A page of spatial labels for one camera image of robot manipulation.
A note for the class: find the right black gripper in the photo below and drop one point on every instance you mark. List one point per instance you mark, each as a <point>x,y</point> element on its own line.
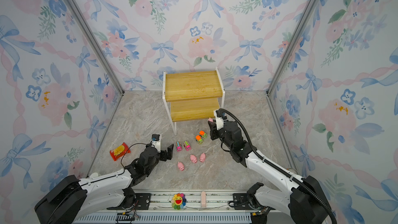
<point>214,131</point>

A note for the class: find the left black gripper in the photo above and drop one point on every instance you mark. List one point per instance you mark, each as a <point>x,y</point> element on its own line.
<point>169,153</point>

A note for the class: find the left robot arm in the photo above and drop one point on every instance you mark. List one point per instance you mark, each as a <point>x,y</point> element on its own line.
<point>74,198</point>

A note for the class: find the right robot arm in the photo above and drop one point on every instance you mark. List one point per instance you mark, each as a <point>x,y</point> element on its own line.
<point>300,198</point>

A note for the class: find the green truck orange top far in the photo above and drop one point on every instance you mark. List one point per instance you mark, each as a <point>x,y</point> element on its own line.
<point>202,135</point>

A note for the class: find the green truck orange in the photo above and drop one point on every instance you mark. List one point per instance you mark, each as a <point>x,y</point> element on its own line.
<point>202,135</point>
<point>199,139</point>

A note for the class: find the green truck orange top near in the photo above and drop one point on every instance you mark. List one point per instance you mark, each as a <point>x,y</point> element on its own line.
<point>199,139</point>

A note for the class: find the pink truck green top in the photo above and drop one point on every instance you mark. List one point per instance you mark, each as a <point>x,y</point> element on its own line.
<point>187,145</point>

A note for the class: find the red snack packet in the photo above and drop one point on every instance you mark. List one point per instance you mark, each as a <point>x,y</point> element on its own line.
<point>119,152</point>

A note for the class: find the colourful smiling flower plush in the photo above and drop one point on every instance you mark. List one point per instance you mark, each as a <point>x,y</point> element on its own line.
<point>179,201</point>

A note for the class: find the pink eraser block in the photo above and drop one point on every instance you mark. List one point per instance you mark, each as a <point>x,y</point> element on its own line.
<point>203,199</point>

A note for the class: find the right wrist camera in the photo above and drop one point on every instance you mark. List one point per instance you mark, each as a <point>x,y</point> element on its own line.
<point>221,118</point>

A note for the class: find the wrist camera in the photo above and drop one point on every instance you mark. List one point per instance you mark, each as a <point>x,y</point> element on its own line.
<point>156,142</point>
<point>221,118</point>

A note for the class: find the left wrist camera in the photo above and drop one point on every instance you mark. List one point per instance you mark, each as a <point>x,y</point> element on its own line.
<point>156,142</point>

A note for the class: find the wooden two-tier shelf white frame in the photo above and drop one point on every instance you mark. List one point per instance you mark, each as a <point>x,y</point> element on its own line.
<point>192,96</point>

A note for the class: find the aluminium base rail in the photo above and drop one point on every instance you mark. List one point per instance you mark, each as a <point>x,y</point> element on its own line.
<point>223,207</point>

